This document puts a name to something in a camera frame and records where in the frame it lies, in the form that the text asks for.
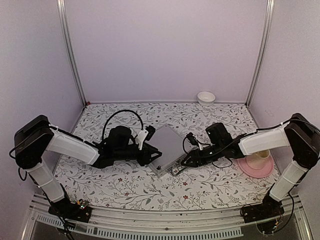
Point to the aluminium poker case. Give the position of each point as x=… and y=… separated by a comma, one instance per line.
x=169, y=143

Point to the aluminium frame post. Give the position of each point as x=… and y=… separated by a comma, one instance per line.
x=61, y=7
x=270, y=4

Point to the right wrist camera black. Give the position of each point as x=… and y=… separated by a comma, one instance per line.
x=192, y=140

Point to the left aluminium frame post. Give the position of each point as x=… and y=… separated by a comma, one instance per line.
x=61, y=7

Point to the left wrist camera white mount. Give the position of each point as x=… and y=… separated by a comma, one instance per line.
x=144, y=135

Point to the pink plate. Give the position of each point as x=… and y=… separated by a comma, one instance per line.
x=262, y=173

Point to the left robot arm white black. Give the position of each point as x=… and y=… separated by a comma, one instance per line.
x=39, y=136

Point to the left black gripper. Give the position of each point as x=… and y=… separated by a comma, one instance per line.
x=147, y=151

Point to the right aluminium frame post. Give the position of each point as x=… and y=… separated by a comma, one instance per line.
x=270, y=4

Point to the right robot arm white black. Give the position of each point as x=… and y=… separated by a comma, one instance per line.
x=297, y=133

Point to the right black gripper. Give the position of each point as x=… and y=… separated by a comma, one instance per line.
x=194, y=154

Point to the floral table mat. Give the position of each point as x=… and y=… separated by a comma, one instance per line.
x=127, y=185

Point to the cream cup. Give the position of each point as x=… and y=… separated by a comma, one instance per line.
x=258, y=160

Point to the white bowl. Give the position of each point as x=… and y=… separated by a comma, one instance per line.
x=206, y=98

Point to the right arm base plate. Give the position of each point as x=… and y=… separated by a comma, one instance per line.
x=269, y=208

